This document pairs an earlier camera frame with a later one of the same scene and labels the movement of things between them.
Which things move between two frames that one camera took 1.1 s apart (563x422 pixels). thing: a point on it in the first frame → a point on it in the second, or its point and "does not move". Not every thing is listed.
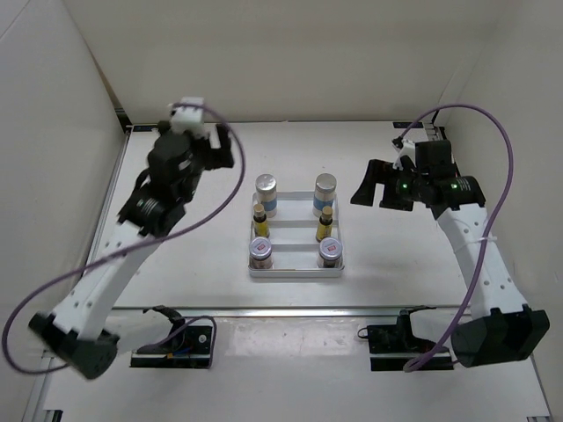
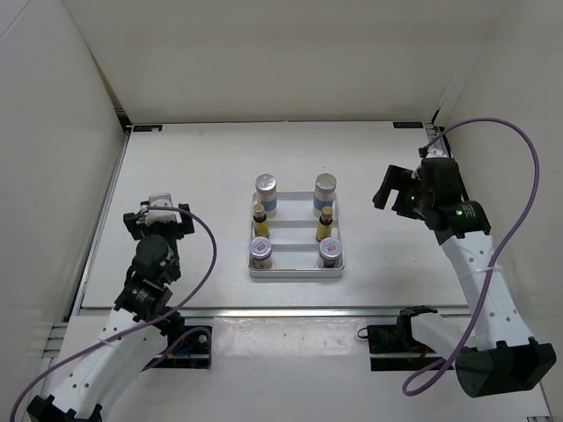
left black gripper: [221, 157] → [137, 230]
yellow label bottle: [260, 223] does not move
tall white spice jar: [266, 190] does not move
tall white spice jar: [324, 194] does not move
